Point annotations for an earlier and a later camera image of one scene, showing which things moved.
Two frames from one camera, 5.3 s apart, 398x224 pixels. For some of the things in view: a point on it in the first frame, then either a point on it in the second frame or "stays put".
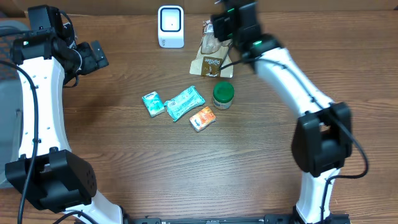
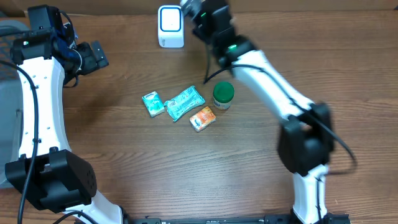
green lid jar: (223, 93) stays put
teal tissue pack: (153, 104) stays put
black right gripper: (219, 27) -> (203, 33)
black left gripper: (92, 63) stays put
